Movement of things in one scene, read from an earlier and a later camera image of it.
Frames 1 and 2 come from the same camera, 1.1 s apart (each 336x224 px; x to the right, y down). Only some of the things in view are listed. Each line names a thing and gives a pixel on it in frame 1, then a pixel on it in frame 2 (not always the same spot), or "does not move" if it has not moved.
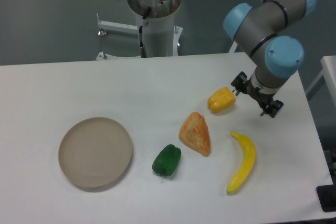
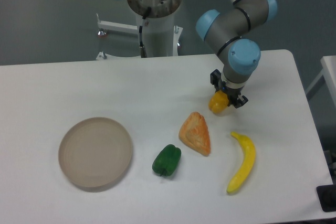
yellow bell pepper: x=221 y=99 does not move
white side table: x=328 y=64 does not move
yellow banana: x=250 y=157 does not move
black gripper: x=262 y=98 → x=232 y=93
